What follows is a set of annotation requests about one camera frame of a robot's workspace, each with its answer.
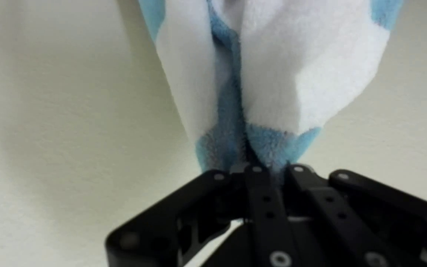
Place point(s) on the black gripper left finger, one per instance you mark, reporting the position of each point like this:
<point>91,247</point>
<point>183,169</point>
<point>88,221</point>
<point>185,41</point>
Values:
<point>173,230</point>

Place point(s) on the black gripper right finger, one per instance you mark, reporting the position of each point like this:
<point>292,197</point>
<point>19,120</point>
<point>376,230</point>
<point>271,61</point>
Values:
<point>363,222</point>

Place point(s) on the blue and white towel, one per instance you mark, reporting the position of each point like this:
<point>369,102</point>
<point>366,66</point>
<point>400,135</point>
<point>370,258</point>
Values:
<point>266,75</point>

